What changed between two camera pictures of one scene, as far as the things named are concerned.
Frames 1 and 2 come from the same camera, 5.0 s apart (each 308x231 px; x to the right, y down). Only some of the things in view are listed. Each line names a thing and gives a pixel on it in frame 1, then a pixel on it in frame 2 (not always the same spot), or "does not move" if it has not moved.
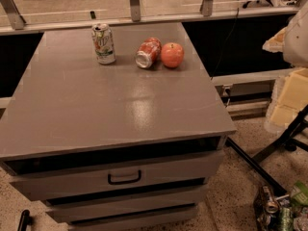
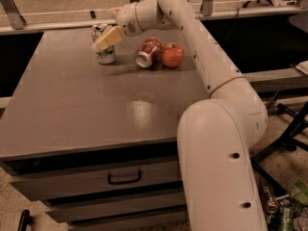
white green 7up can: x=104 y=43 does not move
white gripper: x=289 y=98 → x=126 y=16
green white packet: x=299 y=192 does not move
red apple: x=172 y=55 does not move
